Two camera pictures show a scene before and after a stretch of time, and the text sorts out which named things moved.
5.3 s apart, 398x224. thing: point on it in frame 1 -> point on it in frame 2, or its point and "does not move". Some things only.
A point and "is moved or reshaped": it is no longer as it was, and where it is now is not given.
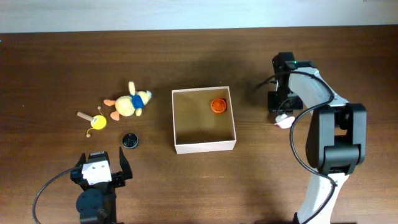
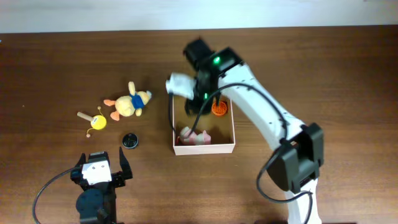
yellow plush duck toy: (128, 105) does not move
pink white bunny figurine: (285, 121) is moved or reshaped
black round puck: (130, 140) does not move
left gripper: (118, 177) does not move
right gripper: (273, 107) -> (195, 102)
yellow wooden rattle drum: (97, 122) does not move
